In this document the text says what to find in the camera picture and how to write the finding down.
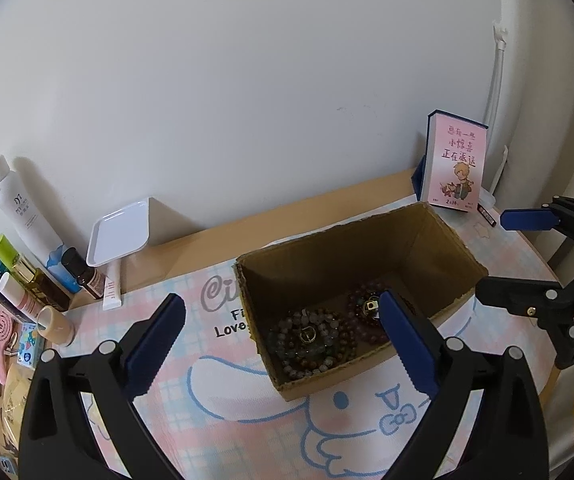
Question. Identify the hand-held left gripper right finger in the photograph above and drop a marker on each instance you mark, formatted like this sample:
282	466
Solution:
407	345

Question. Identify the blue and white tube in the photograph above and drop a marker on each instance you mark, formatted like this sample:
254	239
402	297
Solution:
64	266

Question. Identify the white stick pink label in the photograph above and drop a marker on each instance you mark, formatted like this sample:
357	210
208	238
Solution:
17	297

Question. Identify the tall white spray bottle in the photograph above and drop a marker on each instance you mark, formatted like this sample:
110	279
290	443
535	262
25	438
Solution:
24	210

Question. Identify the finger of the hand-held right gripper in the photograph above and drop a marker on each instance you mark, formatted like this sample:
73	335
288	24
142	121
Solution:
512	295
527	219

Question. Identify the gold earring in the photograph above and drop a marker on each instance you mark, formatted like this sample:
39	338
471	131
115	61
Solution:
309	335
369	306

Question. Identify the white tray shelf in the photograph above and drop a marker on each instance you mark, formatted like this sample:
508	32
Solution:
117	232

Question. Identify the small blue packet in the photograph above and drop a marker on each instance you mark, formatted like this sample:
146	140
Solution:
30	345

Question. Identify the small white object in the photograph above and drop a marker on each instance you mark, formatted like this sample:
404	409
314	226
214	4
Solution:
487	196

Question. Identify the pink hairbrush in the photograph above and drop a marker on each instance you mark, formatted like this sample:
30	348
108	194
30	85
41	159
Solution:
1	330

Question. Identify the cartoon printed desk mat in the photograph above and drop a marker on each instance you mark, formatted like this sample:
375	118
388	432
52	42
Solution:
247	410

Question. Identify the green cap bottle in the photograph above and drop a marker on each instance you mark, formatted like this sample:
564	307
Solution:
6	248

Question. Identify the amber glass bottle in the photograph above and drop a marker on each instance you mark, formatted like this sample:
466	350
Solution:
42	285

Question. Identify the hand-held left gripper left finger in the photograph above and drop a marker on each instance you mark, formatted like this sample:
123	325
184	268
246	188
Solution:
152	350

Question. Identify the beige round jar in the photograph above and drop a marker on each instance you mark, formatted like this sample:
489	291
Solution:
57	325

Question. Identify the brown cardboard box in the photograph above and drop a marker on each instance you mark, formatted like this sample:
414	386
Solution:
347	255

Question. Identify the yellow packet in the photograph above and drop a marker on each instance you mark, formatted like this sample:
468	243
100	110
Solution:
17	405

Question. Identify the white squeeze tube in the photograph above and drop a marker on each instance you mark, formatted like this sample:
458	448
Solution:
112	287

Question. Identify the small brown bottle black cap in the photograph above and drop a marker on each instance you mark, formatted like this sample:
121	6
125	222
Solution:
84	275

